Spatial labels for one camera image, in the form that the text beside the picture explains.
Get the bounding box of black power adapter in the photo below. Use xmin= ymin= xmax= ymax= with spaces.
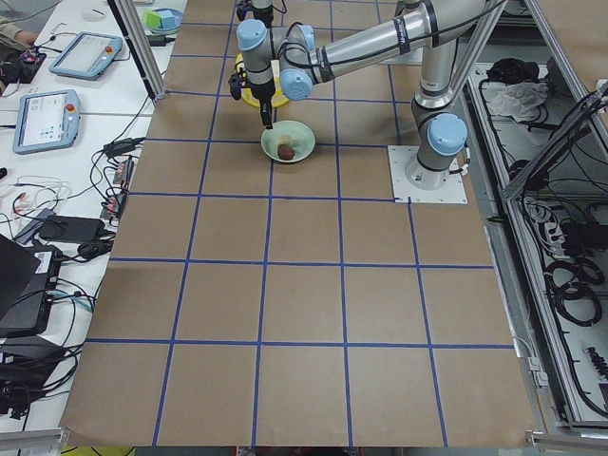
xmin=38 ymin=215 xmax=105 ymax=243

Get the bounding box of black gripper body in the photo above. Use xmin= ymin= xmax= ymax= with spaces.
xmin=249 ymin=78 xmax=276 ymax=112

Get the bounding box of far teach pendant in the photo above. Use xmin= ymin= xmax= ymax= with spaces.
xmin=49 ymin=31 xmax=123 ymax=80

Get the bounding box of brown bun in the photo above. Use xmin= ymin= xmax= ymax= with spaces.
xmin=277 ymin=144 xmax=295 ymax=162

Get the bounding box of near teach pendant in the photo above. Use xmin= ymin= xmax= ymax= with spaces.
xmin=12 ymin=89 xmax=81 ymax=155

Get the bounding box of blue foam block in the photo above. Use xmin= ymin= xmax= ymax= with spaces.
xmin=160 ymin=11 xmax=181 ymax=31

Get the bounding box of light green plate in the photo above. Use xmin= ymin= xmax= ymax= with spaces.
xmin=260 ymin=121 xmax=315 ymax=164

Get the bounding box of green foam block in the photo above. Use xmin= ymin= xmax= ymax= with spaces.
xmin=143 ymin=10 xmax=162 ymax=29

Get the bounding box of white bun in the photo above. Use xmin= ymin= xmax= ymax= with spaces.
xmin=276 ymin=135 xmax=295 ymax=147

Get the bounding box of teach pendant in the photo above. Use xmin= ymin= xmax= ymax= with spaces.
xmin=49 ymin=31 xmax=123 ymax=80
xmin=12 ymin=89 xmax=81 ymax=155

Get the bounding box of white crumpled cloth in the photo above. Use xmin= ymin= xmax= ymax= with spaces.
xmin=488 ymin=82 xmax=549 ymax=123

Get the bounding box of black laptop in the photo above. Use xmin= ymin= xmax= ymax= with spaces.
xmin=1 ymin=236 xmax=61 ymax=338

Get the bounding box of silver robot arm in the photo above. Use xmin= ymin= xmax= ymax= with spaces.
xmin=229 ymin=1 xmax=491 ymax=173
xmin=236 ymin=0 xmax=287 ymax=28

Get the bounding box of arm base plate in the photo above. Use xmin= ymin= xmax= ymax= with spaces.
xmin=388 ymin=145 xmax=467 ymax=205

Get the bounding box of blue plate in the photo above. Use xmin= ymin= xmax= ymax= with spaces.
xmin=142 ymin=8 xmax=183 ymax=35

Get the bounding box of yellow bamboo steamer layer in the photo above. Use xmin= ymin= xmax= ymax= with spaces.
xmin=235 ymin=53 xmax=289 ymax=108

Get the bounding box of aluminium frame post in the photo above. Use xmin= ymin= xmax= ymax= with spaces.
xmin=107 ymin=0 xmax=166 ymax=103

